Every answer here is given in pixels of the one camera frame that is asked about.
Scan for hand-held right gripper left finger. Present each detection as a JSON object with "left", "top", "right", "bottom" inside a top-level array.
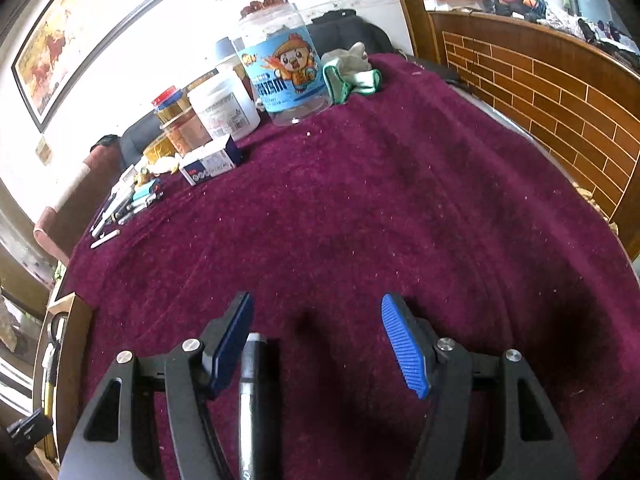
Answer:
[{"left": 59, "top": 291, "right": 255, "bottom": 480}]

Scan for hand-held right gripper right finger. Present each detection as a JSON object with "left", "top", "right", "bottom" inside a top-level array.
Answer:
[{"left": 381, "top": 292, "right": 583, "bottom": 480}]

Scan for black marker grey caps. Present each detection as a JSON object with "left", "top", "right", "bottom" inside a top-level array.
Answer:
[{"left": 237, "top": 331, "right": 271, "bottom": 480}]

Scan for cluttered shelf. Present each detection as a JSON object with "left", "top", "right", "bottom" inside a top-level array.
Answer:
[{"left": 0, "top": 240, "right": 56, "bottom": 401}]

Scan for burgundy table cloth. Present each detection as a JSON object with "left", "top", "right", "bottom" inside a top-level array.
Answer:
[{"left": 60, "top": 52, "right": 640, "bottom": 480}]

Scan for row of small pens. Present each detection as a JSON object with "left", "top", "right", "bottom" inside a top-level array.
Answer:
[{"left": 89, "top": 167, "right": 166, "bottom": 251}]

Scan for white and blue carton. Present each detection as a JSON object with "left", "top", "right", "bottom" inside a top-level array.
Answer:
[{"left": 179, "top": 135, "right": 245, "bottom": 187}]

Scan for white crumpled wrapper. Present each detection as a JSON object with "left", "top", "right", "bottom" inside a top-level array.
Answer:
[{"left": 145, "top": 155, "right": 183, "bottom": 175}]

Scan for reddish brown chair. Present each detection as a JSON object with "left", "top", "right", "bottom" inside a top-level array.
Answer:
[{"left": 34, "top": 147, "right": 126, "bottom": 266}]

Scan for dark grey sofa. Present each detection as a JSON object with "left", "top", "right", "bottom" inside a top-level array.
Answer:
[{"left": 119, "top": 112, "right": 161, "bottom": 168}]

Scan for white plastic tub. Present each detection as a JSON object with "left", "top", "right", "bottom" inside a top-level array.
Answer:
[{"left": 187, "top": 77, "right": 262, "bottom": 142}]

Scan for clear jar red lid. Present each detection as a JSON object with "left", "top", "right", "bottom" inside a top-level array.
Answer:
[{"left": 151, "top": 87, "right": 193, "bottom": 123}]

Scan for clear jar cartoon label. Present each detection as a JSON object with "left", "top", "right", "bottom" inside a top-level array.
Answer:
[{"left": 212, "top": 0, "right": 335, "bottom": 128}]

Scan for white and green work gloves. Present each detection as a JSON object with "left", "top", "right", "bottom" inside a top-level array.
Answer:
[{"left": 320, "top": 41, "right": 383, "bottom": 106}]

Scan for wooden brick pattern headboard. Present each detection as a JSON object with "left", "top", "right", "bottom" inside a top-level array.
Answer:
[{"left": 430, "top": 10, "right": 640, "bottom": 233}]

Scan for white container grey lid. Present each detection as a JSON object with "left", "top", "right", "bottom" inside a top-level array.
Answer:
[{"left": 215, "top": 36, "right": 246, "bottom": 78}]

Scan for black bag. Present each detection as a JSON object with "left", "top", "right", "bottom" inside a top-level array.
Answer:
[{"left": 307, "top": 9, "right": 401, "bottom": 56}]

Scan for pile of clutter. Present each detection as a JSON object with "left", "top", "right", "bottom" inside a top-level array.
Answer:
[{"left": 475, "top": 0, "right": 640, "bottom": 53}]

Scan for wooden door frame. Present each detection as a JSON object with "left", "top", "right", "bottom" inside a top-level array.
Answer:
[{"left": 387, "top": 0, "right": 441, "bottom": 66}]

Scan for framed wall painting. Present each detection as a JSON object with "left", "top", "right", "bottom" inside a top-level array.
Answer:
[{"left": 11, "top": 0, "right": 197, "bottom": 133}]

